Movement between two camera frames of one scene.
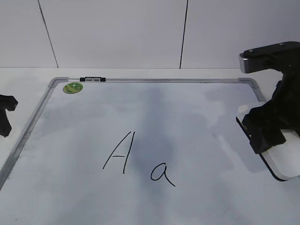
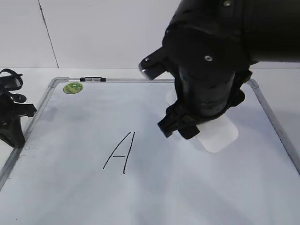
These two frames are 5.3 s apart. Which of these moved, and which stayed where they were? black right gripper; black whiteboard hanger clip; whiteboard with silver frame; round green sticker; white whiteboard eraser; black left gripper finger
Moved: white whiteboard eraser; black right gripper; black left gripper finger
Stayed: whiteboard with silver frame; black whiteboard hanger clip; round green sticker
